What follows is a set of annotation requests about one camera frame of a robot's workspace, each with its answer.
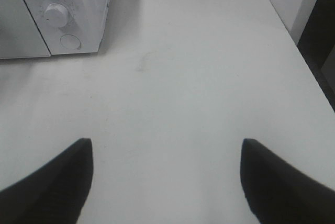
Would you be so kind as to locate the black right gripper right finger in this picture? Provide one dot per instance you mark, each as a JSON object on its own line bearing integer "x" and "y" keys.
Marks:
{"x": 277, "y": 192}

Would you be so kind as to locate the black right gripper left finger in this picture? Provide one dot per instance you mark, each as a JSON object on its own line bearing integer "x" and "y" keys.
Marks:
{"x": 56, "y": 192}

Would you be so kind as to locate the round white door button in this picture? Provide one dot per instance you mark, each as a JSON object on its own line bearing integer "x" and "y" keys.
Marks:
{"x": 70, "y": 42}

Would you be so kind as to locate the white microwave door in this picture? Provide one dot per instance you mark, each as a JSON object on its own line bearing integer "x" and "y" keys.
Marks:
{"x": 20, "y": 37}

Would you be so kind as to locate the white dial knob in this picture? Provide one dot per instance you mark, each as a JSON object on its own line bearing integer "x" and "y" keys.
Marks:
{"x": 57, "y": 15}

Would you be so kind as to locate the white microwave oven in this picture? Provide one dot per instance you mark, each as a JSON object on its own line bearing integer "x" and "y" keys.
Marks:
{"x": 87, "y": 23}

